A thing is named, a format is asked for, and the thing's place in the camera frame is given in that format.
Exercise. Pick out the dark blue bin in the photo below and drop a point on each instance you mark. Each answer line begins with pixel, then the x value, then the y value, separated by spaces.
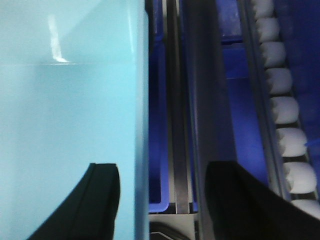
pixel 300 30
pixel 245 126

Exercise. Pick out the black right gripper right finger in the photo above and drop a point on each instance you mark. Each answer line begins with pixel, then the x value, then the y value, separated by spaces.
pixel 242 208

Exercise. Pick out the light blue plastic bin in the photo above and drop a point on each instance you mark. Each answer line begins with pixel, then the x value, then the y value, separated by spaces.
pixel 73 91

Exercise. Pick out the white roller conveyor track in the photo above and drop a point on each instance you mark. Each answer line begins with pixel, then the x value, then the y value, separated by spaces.
pixel 290 171

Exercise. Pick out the dark blue bin lower right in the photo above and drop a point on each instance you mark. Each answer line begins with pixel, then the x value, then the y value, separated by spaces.
pixel 300 30

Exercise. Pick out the steel divider rail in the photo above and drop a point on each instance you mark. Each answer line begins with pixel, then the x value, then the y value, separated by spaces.
pixel 201 121

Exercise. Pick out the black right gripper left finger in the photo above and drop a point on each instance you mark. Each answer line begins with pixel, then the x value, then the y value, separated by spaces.
pixel 89 211

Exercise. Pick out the dark blue bin lower middle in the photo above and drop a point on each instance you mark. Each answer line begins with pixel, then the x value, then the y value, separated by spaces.
pixel 245 126

